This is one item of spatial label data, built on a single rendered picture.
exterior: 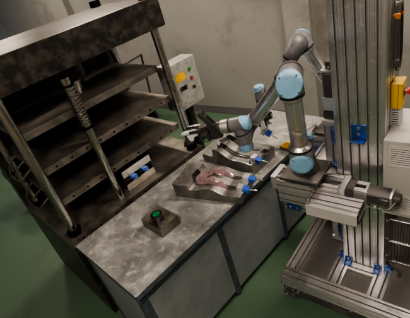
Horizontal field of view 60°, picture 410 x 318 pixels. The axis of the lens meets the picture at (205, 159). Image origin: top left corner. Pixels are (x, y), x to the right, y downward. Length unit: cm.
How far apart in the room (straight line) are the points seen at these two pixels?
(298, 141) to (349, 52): 46
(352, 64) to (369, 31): 17
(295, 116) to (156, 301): 129
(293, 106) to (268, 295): 156
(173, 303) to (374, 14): 184
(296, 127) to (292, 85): 22
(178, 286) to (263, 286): 81
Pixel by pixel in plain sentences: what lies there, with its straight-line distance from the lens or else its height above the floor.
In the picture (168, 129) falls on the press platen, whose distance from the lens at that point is 291.
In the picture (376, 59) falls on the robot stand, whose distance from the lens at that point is 178.
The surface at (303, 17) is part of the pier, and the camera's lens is 414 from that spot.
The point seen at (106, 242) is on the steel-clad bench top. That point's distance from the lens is 241.
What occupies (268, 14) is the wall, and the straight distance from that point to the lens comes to 445.
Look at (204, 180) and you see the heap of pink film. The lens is 241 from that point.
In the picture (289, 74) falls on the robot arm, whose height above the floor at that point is 167.
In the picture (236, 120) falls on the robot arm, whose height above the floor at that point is 147.
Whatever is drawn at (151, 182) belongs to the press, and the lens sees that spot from 279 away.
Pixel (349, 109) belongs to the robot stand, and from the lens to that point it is 192.
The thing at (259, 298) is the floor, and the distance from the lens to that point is 278.
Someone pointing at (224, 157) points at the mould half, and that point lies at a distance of 259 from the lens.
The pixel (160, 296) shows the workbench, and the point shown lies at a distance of 220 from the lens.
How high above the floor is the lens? 224
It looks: 31 degrees down
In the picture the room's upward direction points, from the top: 17 degrees counter-clockwise
